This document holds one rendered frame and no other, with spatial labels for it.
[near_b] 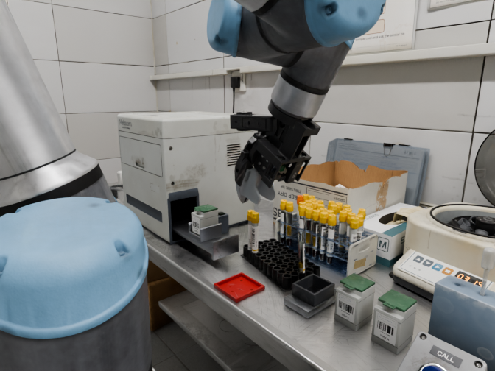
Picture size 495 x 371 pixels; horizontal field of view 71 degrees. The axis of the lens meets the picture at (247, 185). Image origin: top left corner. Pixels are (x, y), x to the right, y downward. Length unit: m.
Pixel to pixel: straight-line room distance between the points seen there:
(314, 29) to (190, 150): 0.57
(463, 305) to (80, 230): 0.46
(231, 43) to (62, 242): 0.28
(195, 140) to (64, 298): 0.64
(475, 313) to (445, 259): 0.20
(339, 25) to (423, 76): 0.80
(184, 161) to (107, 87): 1.36
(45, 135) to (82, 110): 1.72
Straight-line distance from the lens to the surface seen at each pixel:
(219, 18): 0.44
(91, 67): 2.13
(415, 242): 0.76
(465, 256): 0.71
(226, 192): 0.93
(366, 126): 1.17
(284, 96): 0.51
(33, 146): 0.39
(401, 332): 0.56
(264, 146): 0.55
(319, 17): 0.31
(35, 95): 0.40
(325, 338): 0.58
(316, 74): 0.50
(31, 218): 0.32
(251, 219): 0.73
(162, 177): 0.84
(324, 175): 1.13
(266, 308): 0.63
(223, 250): 0.75
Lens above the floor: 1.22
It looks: 14 degrees down
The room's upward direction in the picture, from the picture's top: straight up
